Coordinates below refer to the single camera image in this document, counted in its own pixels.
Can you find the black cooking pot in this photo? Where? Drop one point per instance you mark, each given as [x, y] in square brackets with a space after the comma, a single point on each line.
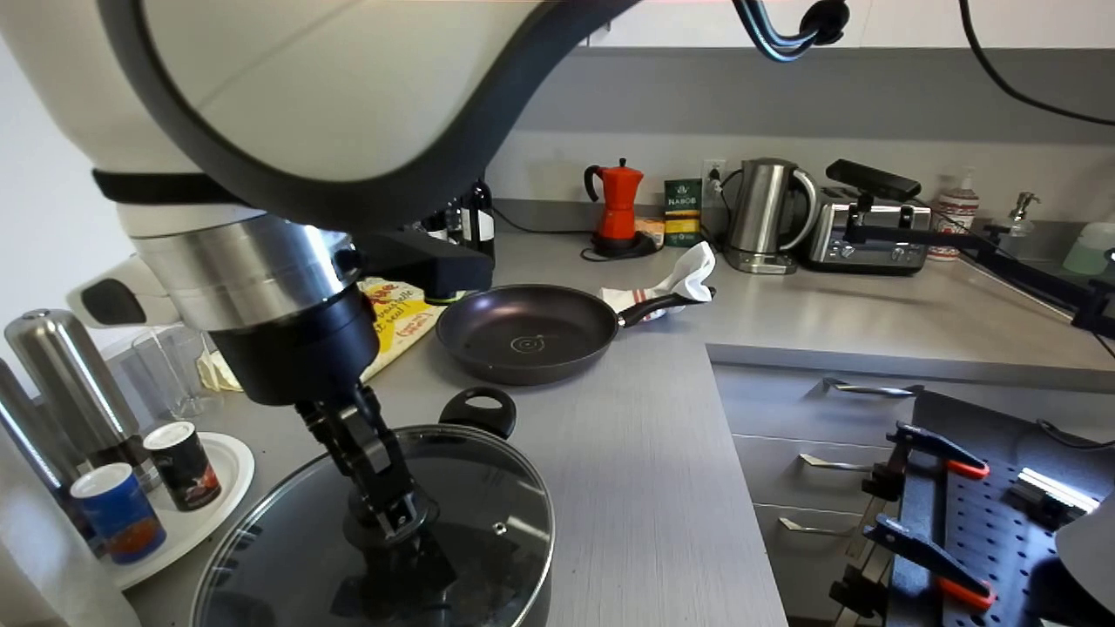
[515, 414]

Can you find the black frying pan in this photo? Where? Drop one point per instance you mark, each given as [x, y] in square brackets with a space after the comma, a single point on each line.
[523, 335]

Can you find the red moka pot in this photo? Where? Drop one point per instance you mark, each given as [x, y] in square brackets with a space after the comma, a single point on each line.
[620, 203]

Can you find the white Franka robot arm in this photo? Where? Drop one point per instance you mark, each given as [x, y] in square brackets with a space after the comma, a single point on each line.
[290, 90]

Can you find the blue printed cup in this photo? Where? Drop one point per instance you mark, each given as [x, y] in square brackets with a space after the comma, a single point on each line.
[116, 516]

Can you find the clear drinking glass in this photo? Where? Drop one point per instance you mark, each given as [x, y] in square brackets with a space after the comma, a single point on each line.
[163, 376]

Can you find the dark grey curved cover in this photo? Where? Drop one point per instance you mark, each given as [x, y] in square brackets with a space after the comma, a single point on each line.
[1092, 558]

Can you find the white dish cloth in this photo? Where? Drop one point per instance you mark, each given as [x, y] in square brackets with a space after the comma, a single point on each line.
[694, 268]

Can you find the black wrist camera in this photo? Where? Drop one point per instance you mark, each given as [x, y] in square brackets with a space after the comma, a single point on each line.
[429, 263]

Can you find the black perforated board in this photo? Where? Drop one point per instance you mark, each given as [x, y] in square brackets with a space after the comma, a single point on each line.
[987, 545]

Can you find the steel electric kettle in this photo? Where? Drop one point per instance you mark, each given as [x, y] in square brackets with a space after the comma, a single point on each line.
[762, 214]

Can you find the tall steel thermos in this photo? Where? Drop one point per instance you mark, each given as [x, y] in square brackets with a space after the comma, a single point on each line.
[74, 376]

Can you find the black round trivet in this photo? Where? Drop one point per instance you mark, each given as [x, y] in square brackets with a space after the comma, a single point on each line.
[643, 248]

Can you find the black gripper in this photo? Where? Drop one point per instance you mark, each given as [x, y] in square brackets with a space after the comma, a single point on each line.
[298, 349]

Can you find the clear plastic jar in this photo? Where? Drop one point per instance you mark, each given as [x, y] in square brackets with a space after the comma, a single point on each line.
[958, 211]

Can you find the wide white upper cabinet door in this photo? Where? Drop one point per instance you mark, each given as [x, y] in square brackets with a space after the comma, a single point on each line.
[909, 22]

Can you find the green tea box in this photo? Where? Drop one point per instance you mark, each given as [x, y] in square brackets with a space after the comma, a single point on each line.
[680, 211]

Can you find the steel cylinder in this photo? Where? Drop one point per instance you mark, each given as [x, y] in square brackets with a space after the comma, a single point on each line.
[21, 428]

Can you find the black camera mount rod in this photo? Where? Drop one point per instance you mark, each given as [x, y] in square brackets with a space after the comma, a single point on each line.
[1048, 281]

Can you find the black flat toaster rack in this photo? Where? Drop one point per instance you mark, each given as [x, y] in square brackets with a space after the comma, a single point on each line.
[873, 180]

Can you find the glass lid with black knob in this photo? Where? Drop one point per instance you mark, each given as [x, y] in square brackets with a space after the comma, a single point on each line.
[492, 558]

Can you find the black printed cup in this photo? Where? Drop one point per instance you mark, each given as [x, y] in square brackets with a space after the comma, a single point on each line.
[183, 471]

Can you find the white round plate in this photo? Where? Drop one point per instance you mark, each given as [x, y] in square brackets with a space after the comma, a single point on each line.
[228, 463]

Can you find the grey drawer unit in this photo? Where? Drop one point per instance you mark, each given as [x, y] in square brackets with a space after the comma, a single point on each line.
[769, 463]

